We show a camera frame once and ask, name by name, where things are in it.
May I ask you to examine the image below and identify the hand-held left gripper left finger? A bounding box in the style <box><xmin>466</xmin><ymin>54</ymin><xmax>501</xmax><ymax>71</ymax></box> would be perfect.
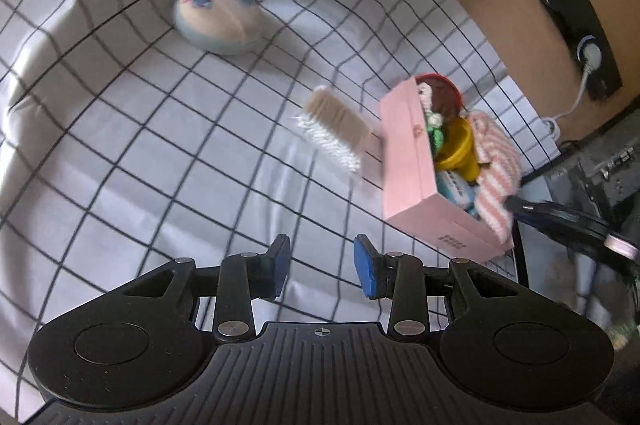
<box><xmin>120</xmin><ymin>234</ymin><xmax>292</xmax><ymax>342</ymax></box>

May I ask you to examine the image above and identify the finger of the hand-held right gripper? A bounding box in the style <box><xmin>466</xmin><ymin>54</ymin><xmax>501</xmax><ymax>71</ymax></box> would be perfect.
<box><xmin>504</xmin><ymin>196</ymin><xmax>640</xmax><ymax>262</ymax></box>

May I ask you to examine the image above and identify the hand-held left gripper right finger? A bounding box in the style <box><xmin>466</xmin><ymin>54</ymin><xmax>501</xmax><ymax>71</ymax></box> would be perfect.
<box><xmin>352</xmin><ymin>233</ymin><xmax>526</xmax><ymax>339</ymax></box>

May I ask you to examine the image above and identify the pink striped fuzzy sock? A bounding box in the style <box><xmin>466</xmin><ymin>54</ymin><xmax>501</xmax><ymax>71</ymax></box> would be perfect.
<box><xmin>470</xmin><ymin>111</ymin><xmax>523</xmax><ymax>242</ymax></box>

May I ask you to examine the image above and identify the blue packet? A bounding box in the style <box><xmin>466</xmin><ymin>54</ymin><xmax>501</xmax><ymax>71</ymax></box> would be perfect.
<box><xmin>435</xmin><ymin>170</ymin><xmax>483</xmax><ymax>218</ymax></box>

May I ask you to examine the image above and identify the pink box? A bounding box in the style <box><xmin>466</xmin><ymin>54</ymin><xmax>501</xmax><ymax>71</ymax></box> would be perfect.
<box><xmin>372</xmin><ymin>78</ymin><xmax>516</xmax><ymax>262</ymax></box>

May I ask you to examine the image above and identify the yellow plastic toy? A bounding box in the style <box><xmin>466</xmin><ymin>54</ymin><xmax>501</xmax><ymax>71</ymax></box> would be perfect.
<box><xmin>434</xmin><ymin>116</ymin><xmax>488</xmax><ymax>182</ymax></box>

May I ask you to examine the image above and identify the red brown crochet toy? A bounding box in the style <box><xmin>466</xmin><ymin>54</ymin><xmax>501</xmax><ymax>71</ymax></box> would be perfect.
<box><xmin>414</xmin><ymin>74</ymin><xmax>465</xmax><ymax>118</ymax></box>

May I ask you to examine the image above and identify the black equipment case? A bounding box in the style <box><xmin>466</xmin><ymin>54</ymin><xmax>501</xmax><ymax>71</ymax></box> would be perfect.
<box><xmin>520</xmin><ymin>115</ymin><xmax>640</xmax><ymax>231</ymax></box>

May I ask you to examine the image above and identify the green crochet item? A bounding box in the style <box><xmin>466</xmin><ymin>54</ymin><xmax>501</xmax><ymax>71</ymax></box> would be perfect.
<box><xmin>425</xmin><ymin>112</ymin><xmax>448</xmax><ymax>156</ymax></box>

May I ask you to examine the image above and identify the beige bristle brush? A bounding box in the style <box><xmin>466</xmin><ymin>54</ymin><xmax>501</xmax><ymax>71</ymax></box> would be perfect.
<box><xmin>292</xmin><ymin>86</ymin><xmax>373</xmax><ymax>173</ymax></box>

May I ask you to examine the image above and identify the white grid bedsheet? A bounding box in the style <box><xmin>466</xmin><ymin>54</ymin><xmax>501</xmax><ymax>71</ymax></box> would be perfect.
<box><xmin>0</xmin><ymin>0</ymin><xmax>566</xmax><ymax>425</ymax></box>

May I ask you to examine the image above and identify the black power strip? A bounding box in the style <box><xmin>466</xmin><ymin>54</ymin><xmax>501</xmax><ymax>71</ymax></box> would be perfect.
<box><xmin>462</xmin><ymin>0</ymin><xmax>623</xmax><ymax>101</ymax></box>

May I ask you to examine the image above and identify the brown wooden headboard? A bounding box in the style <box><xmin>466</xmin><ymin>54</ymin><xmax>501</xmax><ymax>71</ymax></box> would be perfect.
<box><xmin>370</xmin><ymin>0</ymin><xmax>640</xmax><ymax>146</ymax></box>

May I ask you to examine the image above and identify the cream plush doll head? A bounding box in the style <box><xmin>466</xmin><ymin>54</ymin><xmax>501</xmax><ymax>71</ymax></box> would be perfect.
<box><xmin>173</xmin><ymin>0</ymin><xmax>263</xmax><ymax>56</ymax></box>

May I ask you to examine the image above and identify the white plug cable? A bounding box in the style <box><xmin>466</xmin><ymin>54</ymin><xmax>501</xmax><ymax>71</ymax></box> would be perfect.
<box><xmin>542</xmin><ymin>50</ymin><xmax>603</xmax><ymax>138</ymax></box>

